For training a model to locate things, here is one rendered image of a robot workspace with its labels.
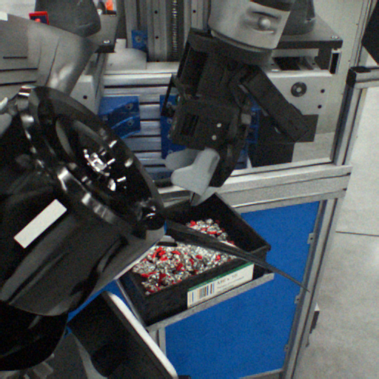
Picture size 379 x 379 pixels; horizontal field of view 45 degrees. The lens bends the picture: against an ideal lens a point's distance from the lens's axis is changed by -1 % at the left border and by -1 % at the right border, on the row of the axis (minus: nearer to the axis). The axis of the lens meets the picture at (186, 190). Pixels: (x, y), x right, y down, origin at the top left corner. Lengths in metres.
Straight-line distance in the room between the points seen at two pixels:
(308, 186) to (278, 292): 0.34
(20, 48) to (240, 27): 0.21
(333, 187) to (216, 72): 0.55
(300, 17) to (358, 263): 1.21
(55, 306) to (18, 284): 0.03
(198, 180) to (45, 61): 0.22
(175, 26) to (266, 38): 0.73
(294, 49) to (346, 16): 1.52
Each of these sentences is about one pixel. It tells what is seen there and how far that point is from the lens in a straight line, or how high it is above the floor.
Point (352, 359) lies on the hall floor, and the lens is 1.73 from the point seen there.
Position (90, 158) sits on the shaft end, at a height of 1.23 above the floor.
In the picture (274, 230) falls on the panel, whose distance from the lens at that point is 1.02.
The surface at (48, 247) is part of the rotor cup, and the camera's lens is 0.24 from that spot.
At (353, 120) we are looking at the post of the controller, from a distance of 0.93.
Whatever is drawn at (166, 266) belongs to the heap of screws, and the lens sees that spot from 0.73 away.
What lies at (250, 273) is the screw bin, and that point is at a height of 0.83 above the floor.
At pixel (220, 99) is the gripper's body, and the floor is 1.15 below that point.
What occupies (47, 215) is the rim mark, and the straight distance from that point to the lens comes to 0.23.
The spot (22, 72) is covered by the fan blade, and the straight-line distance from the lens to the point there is 0.44.
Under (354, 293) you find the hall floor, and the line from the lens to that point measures 1.91.
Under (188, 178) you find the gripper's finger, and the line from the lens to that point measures 0.54.
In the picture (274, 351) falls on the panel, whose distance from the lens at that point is 1.39.
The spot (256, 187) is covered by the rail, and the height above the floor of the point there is 0.83.
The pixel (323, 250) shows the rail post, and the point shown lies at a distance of 1.13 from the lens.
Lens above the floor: 1.37
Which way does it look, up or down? 37 degrees down
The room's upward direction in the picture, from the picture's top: straight up
